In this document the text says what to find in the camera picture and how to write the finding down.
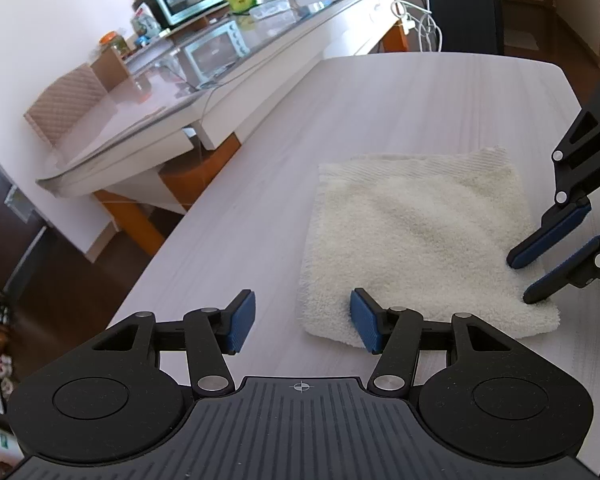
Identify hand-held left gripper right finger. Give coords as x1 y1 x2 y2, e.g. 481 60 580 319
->
350 288 513 400

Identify black upright panel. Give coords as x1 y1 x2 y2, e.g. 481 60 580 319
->
425 0 505 56

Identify dark brown door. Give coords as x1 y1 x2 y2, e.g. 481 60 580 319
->
0 140 51 293

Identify clear plastic box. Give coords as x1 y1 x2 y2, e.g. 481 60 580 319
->
247 0 291 23

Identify cream terry towel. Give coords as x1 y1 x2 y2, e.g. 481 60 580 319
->
294 146 562 348

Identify small brown cardboard box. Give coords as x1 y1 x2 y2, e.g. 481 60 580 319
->
90 49 131 91

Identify orange wooden stool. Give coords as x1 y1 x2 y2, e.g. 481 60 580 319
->
159 135 242 213

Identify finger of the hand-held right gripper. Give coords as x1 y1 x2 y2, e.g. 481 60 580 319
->
522 230 600 306
506 74 600 269

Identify white cables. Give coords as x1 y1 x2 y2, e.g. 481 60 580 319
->
350 0 443 53

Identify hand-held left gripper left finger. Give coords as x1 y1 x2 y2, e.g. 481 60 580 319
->
92 289 257 400

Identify white snack packet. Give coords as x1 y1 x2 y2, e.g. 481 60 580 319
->
130 10 161 38

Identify glass jar orange lid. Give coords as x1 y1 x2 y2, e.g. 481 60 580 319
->
99 31 131 58

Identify row of shoes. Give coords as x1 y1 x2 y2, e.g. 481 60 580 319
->
0 292 18 396

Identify clear wall box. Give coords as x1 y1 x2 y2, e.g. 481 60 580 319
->
4 187 33 223

